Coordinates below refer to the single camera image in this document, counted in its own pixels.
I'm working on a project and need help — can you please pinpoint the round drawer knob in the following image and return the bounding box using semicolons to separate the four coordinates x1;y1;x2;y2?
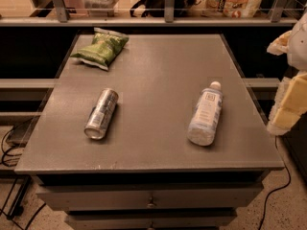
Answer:
147;197;156;209

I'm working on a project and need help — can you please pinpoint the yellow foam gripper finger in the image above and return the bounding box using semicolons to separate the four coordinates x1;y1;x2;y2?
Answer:
267;72;307;136
267;31;292;56

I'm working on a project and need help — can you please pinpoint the grey drawer cabinet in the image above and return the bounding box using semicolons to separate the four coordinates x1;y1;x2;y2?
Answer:
16;34;283;230

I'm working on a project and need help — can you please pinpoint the blue plastic water bottle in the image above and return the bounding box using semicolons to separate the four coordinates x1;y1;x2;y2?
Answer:
187;81;223;147

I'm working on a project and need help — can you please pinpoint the silver drink can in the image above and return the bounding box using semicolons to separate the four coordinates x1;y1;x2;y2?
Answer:
84;88;119;140

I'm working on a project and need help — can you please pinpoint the grey metal shelf rail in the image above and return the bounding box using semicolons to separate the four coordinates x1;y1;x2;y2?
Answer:
0;0;306;28

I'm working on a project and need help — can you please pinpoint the black bag on shelf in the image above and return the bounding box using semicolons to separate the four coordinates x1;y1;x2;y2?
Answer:
130;0;201;17

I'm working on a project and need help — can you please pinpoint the green jalapeno chip bag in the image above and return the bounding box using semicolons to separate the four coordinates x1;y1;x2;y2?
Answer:
71;28;129;71

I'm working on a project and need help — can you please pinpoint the black floor cable right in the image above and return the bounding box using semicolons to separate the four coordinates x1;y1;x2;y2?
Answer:
257;136;292;230

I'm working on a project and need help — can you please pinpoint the clear plastic container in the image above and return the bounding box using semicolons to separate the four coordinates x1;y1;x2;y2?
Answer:
83;0;118;17

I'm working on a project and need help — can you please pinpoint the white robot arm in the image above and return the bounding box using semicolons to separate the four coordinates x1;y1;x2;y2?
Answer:
267;14;307;136

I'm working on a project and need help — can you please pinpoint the black cables left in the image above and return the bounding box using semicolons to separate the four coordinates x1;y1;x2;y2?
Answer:
0;118;47;230

